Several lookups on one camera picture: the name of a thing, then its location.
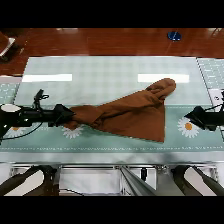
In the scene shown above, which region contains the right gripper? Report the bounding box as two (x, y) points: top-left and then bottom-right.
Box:
(184, 105), (215, 131)

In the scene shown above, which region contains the brown garment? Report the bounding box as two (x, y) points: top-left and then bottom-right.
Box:
(63, 77), (177, 144)

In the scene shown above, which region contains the black cable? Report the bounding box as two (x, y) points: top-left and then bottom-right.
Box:
(0, 121), (46, 141)

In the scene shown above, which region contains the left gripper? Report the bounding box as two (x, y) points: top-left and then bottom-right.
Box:
(48, 103), (76, 128)

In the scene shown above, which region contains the blue round disc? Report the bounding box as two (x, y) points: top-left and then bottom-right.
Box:
(167, 30), (183, 42)

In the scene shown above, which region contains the silver frame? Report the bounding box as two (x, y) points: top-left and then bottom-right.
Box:
(0, 161), (224, 197)

